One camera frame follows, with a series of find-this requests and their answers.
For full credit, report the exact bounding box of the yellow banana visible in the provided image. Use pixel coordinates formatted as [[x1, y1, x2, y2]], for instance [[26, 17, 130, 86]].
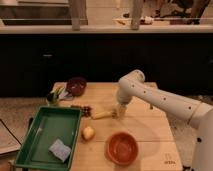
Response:
[[91, 111, 116, 120]]

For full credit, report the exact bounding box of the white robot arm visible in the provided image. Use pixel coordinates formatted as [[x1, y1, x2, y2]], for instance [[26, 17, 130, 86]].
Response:
[[117, 70, 213, 171]]

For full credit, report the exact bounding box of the dark red bowl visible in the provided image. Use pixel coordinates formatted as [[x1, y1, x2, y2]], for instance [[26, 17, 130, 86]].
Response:
[[66, 77, 87, 96]]

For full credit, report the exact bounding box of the dark grape bunch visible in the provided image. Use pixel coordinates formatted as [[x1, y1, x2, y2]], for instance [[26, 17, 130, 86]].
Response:
[[72, 105, 92, 117]]

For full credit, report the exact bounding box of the green vegetable toy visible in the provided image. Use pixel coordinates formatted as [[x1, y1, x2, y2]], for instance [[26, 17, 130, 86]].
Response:
[[46, 87, 64, 106]]

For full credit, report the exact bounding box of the green plastic tray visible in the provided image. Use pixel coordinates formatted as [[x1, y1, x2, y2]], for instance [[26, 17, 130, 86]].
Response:
[[15, 106, 81, 171]]

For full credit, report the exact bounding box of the blue sponge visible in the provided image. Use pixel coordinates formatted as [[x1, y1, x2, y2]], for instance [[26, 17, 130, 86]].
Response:
[[49, 139, 71, 162]]

